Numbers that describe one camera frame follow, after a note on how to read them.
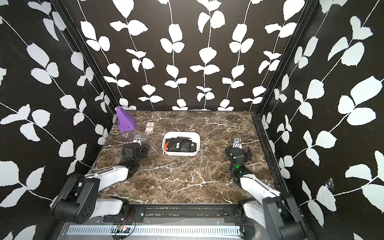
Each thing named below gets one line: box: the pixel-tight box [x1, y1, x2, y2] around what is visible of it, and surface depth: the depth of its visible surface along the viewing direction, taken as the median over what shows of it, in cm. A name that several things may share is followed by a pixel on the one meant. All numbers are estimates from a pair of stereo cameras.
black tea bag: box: [169, 136, 197, 153], surface depth 97 cm
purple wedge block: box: [116, 106, 136, 132], surface depth 106 cm
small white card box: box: [145, 122, 155, 135], surface depth 110 cm
